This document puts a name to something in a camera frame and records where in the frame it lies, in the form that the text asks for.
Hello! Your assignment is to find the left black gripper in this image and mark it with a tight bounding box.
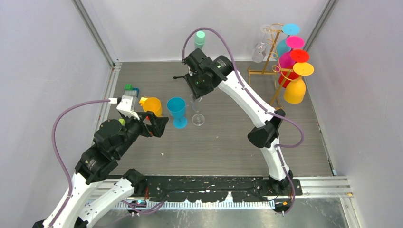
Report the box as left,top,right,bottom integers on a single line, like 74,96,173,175
115,109,169,157

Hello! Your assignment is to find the orange wine glass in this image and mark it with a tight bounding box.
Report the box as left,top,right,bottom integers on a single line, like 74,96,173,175
142,97,163,117
283,62,314,104

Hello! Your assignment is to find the blue wine glass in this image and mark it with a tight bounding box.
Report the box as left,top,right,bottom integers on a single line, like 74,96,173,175
167,97,188,129

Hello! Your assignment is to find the clear wine glass front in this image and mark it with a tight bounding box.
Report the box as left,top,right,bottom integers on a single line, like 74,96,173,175
190,95,205,126

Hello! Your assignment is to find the clear wine glass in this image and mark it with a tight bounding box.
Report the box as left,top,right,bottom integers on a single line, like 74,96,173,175
190,95,205,126
251,24,274,63

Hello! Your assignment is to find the red wine glass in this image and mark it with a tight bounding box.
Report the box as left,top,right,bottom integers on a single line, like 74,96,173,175
278,49,310,88

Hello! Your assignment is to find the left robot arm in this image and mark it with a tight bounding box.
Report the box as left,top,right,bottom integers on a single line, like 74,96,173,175
33,111,169,228

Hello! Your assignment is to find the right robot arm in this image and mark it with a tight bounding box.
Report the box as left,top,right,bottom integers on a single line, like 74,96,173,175
182,48,292,195

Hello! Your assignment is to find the clear wine glass back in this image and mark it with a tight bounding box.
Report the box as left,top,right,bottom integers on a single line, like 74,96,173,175
251,24,274,63

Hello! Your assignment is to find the magenta wine glass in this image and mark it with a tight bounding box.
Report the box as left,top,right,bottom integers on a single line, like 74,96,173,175
277,36,305,68

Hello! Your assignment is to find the cyan wine glass back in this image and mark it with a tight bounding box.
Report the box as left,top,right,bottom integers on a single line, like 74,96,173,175
276,23,300,58

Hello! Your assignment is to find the mint green microphone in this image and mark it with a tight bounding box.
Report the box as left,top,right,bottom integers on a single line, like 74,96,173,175
194,30,206,50

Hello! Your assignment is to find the blue toy block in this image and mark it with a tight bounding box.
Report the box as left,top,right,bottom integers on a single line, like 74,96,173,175
124,88,139,98

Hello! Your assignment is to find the green toy block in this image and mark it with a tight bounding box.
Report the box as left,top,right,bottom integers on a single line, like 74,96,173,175
124,83,133,91

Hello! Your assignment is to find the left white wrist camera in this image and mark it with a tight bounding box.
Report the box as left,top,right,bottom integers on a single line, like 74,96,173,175
116,95,140,120

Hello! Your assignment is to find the gold wire glass rack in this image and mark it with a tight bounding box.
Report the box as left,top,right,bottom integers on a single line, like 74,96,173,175
248,23,296,110

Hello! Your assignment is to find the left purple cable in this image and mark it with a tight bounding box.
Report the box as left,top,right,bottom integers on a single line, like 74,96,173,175
47,98,119,228

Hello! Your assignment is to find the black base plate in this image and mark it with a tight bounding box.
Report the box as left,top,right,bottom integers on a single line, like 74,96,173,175
131,176,302,203

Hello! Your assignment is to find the aluminium frame rail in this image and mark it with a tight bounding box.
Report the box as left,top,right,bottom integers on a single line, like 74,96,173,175
87,177,353,210

